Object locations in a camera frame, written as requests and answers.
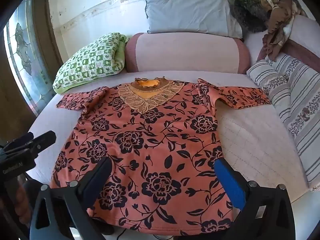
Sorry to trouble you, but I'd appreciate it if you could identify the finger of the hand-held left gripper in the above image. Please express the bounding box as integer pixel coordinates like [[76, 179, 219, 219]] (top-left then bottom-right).
[[29, 130, 57, 153], [9, 132, 35, 148]]

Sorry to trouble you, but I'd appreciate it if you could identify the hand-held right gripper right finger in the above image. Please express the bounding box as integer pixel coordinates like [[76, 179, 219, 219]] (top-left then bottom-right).
[[214, 159, 296, 240]]

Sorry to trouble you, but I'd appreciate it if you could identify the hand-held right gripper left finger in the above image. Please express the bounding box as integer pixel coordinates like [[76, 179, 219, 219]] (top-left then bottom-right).
[[30, 156, 114, 240]]

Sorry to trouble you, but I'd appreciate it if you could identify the orange floral blouse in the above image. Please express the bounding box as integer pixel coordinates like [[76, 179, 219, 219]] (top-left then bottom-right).
[[49, 77, 272, 237]]

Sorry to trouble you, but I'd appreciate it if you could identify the person's left hand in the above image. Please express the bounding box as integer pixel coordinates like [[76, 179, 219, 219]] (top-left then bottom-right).
[[14, 183, 32, 224]]

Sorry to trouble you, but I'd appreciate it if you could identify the stained glass window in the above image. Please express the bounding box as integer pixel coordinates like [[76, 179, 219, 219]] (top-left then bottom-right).
[[4, 0, 58, 112]]

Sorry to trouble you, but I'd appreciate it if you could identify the green checkered pillow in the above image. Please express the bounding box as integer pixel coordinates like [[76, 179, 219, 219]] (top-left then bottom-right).
[[52, 32, 129, 94]]

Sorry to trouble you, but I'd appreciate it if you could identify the striped floral pillow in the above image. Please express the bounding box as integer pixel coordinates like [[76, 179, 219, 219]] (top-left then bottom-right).
[[246, 59, 290, 107], [265, 54, 320, 192]]

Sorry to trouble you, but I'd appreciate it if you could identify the pink bolster cushion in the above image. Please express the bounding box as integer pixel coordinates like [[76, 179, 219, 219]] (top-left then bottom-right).
[[124, 32, 251, 74]]

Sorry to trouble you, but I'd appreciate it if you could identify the brown crumpled cloth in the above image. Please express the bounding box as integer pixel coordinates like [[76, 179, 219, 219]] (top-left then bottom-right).
[[256, 0, 307, 62]]

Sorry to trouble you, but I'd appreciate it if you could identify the white maroon folded blanket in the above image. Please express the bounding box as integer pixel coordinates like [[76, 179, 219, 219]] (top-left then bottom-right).
[[282, 14, 320, 67]]

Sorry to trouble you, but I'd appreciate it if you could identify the dark green furry cloth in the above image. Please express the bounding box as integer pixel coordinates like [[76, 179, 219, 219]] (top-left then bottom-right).
[[229, 0, 273, 34]]

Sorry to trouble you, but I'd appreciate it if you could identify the grey-blue pillow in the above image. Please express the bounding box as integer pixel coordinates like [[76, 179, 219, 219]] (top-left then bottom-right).
[[142, 0, 244, 39]]

